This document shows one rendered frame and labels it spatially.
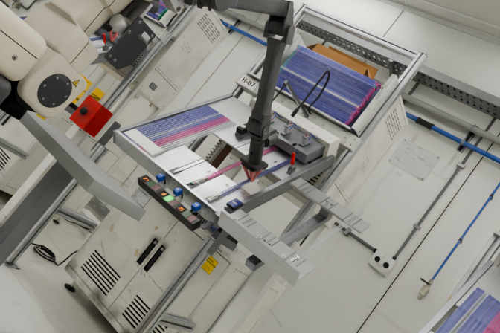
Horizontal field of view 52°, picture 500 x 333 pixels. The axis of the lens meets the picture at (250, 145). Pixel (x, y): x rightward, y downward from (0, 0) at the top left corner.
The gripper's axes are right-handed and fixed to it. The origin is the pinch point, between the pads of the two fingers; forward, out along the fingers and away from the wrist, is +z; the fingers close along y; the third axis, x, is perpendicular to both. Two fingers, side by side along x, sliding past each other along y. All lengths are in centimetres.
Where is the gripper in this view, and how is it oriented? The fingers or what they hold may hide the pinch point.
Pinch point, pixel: (251, 179)
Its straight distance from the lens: 212.0
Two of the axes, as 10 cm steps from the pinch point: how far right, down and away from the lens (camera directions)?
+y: -7.0, -4.7, 5.4
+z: -1.4, 8.3, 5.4
